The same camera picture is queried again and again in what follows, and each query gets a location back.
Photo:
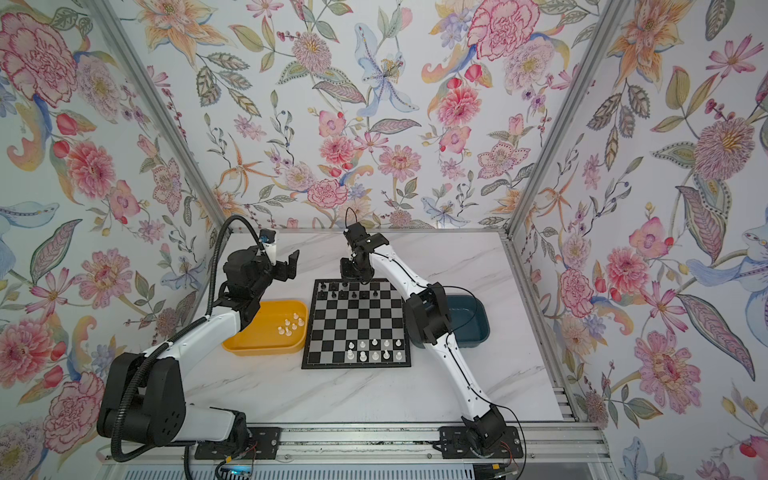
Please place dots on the right aluminium corner post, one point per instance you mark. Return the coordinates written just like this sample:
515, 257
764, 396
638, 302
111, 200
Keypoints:
606, 27

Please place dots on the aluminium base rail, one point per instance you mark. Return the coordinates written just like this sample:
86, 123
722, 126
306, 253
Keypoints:
526, 443

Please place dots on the left aluminium corner post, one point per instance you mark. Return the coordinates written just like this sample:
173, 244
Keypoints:
115, 35

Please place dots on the white chess pieces in tray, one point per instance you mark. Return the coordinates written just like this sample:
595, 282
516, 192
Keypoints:
290, 327

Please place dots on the black white chess board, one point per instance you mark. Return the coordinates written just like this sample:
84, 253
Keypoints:
334, 323

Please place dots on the dark teal plastic tray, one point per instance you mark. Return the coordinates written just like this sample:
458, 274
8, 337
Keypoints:
470, 320

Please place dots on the aluminium corner post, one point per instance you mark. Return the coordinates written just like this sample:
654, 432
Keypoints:
606, 27
115, 35

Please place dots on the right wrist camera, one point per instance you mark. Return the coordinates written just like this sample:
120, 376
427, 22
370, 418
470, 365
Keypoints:
355, 233

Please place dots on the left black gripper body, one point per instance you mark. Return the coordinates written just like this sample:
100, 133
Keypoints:
265, 279

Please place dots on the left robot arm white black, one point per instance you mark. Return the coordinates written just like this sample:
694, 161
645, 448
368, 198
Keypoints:
144, 400

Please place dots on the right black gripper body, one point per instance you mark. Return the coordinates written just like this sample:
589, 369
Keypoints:
352, 271

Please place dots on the white chess pieces on board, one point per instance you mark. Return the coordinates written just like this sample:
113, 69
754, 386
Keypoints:
376, 352

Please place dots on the black chess pieces on board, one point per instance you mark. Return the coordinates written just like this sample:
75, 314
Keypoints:
341, 290

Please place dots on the yellow plastic tray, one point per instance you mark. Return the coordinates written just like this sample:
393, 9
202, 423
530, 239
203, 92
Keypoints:
261, 337

